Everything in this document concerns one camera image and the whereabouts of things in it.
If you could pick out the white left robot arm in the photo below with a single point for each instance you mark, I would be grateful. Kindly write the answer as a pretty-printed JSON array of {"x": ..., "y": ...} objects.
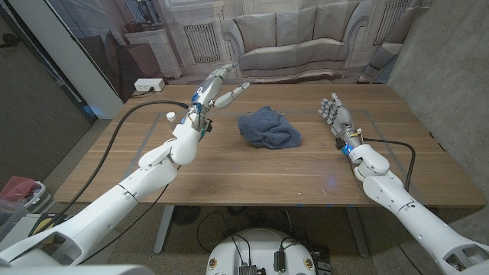
[{"x": 114, "y": 198}]

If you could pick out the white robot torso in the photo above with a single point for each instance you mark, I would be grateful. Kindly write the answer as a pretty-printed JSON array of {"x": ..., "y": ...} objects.
[{"x": 260, "y": 248}]

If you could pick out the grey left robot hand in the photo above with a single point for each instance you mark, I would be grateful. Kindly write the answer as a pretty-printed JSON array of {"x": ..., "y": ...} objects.
[{"x": 206, "y": 95}]

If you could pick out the black adapter box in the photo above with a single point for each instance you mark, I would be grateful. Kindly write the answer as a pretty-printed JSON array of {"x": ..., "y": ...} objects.
[{"x": 279, "y": 261}]

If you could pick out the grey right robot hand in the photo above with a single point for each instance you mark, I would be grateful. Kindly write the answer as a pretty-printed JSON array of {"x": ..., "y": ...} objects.
[{"x": 342, "y": 118}]

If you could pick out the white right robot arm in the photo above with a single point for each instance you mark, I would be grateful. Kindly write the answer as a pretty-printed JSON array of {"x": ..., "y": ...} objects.
[{"x": 416, "y": 221}]

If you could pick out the white wall pillar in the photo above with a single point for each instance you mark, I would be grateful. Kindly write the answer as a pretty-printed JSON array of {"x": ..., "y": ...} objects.
[{"x": 76, "y": 65}]

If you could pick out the red lidded plastic container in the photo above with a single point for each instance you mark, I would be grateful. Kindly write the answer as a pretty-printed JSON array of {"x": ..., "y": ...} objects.
[{"x": 19, "y": 189}]

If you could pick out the clear plastic bin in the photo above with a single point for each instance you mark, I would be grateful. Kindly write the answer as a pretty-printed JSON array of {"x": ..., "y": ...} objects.
[{"x": 9, "y": 214}]

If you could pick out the yellow black foot pedal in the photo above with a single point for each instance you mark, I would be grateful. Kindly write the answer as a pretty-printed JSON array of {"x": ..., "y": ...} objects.
[{"x": 46, "y": 221}]

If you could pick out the printed living room backdrop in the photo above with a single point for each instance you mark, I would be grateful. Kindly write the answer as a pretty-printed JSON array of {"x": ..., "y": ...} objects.
[{"x": 290, "y": 38}]

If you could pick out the white power strip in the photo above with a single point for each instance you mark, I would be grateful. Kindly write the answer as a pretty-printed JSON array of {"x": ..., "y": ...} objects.
[{"x": 149, "y": 84}]

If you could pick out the blue crumpled towel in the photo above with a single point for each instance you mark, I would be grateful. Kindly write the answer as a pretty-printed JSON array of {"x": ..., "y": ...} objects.
[{"x": 267, "y": 130}]

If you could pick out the grey metal table leg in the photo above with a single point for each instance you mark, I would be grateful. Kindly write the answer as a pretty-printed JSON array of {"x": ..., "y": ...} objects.
[
  {"x": 359, "y": 233},
  {"x": 163, "y": 233}
]

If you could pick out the small clear bottle white cap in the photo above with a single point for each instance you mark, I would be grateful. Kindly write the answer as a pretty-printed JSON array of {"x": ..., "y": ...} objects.
[{"x": 170, "y": 115}]

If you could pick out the black round floor fan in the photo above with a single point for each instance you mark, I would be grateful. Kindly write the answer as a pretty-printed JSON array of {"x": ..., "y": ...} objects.
[{"x": 186, "y": 215}]

